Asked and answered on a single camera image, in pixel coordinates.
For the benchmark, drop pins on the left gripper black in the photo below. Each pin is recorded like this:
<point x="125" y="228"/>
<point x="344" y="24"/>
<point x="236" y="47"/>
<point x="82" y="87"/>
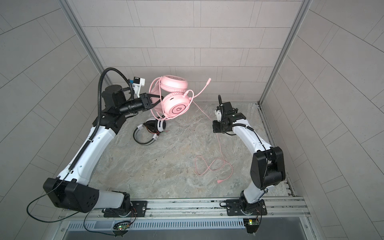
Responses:
<point x="145" y="99"/>

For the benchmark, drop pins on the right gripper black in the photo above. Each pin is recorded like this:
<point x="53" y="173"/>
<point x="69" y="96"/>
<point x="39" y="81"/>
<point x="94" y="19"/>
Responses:
<point x="216" y="129"/>

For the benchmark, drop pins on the white black headphones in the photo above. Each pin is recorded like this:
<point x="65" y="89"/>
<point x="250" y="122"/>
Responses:
<point x="152" y="125"/>

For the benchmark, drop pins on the pink headphones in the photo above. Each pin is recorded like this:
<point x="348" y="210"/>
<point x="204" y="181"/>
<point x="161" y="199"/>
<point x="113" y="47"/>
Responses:
<point x="171" y="97"/>

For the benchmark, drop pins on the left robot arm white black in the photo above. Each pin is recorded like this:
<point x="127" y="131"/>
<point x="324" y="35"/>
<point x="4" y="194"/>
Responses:
<point x="70" y="189"/>

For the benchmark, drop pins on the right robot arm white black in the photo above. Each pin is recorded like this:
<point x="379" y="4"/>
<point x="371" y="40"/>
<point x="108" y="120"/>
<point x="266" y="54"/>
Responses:
<point x="267" y="167"/>

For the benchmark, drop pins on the right circuit board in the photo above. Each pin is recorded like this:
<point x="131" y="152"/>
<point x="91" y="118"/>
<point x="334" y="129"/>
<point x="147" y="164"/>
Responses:
<point x="251" y="225"/>

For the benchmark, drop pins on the circuit board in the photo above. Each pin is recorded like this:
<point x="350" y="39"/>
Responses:
<point x="122" y="226"/>
<point x="251" y="225"/>

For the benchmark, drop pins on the left circuit board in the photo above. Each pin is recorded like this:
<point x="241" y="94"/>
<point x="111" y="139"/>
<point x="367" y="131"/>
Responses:
<point x="122" y="226"/>

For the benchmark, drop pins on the ventilation grille strip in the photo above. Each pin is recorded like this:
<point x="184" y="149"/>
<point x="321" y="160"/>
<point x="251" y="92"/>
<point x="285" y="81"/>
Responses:
<point x="178" y="224"/>

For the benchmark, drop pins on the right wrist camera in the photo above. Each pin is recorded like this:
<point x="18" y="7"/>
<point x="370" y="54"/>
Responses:
<point x="219" y="109"/>

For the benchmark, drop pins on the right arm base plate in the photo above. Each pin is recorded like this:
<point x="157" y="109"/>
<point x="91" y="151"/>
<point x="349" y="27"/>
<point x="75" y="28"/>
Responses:
<point x="234" y="207"/>

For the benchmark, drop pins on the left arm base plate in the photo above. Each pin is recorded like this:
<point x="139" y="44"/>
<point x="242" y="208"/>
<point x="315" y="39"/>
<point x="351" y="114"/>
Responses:
<point x="136" y="208"/>

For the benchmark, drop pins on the aluminium mounting rail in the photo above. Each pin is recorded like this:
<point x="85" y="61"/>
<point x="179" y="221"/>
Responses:
<point x="209" y="208"/>

